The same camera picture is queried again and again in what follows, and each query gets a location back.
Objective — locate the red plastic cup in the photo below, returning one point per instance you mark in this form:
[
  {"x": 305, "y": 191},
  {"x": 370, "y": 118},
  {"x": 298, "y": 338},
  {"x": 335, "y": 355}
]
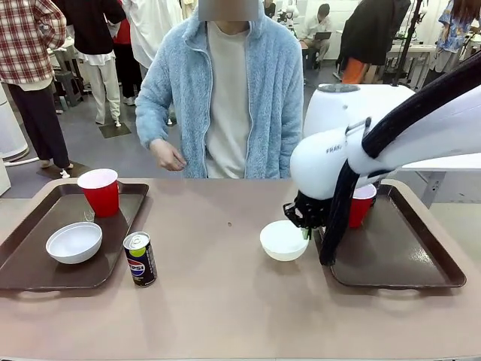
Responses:
[
  {"x": 101, "y": 199},
  {"x": 359, "y": 210}
]

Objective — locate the seated person in white shirt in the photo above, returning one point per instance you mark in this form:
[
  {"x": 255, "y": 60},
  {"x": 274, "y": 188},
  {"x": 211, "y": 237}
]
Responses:
[{"x": 319, "y": 22}]

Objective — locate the person's right hand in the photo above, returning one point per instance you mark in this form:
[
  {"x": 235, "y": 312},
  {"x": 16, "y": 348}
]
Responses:
[{"x": 167, "y": 156}]

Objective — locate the dark floor mat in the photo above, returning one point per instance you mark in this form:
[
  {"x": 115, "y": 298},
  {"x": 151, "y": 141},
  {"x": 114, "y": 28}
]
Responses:
[
  {"x": 114, "y": 129},
  {"x": 56, "y": 171}
]

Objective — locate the person in blue patterned shirt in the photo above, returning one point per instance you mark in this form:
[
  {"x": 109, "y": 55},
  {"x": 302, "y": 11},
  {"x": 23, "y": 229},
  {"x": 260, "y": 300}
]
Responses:
[{"x": 454, "y": 34}]

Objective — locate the brown plastic tray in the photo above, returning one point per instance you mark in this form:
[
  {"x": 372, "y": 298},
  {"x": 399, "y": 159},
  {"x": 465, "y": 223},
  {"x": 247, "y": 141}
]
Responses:
[
  {"x": 394, "y": 255},
  {"x": 34, "y": 210}
]

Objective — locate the white appliance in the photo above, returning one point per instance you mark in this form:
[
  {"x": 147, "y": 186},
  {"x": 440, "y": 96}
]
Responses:
[{"x": 11, "y": 128}]

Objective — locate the person's left forearm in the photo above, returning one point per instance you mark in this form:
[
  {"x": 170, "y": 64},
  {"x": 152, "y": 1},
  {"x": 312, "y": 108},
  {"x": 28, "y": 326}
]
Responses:
[{"x": 292, "y": 124}]

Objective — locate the person in white coat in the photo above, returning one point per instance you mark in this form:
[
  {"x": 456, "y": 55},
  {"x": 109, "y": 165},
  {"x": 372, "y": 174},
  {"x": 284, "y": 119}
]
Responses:
[{"x": 150, "y": 26}]

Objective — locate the black stand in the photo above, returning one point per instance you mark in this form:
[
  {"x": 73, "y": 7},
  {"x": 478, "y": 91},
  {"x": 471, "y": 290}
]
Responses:
[{"x": 409, "y": 30}]

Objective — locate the person in black top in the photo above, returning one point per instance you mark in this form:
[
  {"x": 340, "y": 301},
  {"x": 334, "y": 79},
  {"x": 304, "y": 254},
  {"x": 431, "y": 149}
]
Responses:
[{"x": 94, "y": 30}]

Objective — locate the person's right forearm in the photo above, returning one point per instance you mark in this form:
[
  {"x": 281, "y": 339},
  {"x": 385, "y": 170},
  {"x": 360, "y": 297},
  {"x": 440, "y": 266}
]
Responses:
[{"x": 150, "y": 120}]

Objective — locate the black Pepsi can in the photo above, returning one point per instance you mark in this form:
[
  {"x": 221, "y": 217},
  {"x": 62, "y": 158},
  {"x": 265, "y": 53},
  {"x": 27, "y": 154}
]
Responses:
[{"x": 141, "y": 263}]

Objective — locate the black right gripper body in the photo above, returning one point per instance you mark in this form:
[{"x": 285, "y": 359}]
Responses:
[{"x": 308, "y": 210}]

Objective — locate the white table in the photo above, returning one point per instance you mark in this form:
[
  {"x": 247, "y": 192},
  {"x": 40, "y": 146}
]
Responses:
[{"x": 443, "y": 165}]

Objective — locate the person in blue fleece jacket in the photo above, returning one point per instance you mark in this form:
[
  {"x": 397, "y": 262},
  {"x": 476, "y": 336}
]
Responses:
[{"x": 229, "y": 94}]

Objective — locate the person in black jacket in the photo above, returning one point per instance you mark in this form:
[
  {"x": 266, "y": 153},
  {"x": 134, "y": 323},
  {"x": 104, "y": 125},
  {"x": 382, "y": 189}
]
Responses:
[{"x": 372, "y": 30}]

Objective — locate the laptop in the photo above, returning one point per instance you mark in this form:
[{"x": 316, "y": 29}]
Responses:
[{"x": 323, "y": 35}]

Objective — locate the person in plaid shirt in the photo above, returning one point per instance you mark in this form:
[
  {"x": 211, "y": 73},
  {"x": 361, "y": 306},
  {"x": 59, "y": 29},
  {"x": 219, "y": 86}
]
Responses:
[{"x": 22, "y": 41}]

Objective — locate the grey stool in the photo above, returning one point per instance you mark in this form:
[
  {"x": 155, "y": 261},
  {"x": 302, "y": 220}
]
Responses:
[{"x": 69, "y": 80}]

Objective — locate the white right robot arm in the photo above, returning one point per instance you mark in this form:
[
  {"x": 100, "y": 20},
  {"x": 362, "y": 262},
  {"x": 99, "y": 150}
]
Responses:
[{"x": 323, "y": 165}]

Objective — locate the white bowl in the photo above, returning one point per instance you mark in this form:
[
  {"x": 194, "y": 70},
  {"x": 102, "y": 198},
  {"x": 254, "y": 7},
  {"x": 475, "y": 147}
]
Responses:
[
  {"x": 282, "y": 240},
  {"x": 73, "y": 244}
]

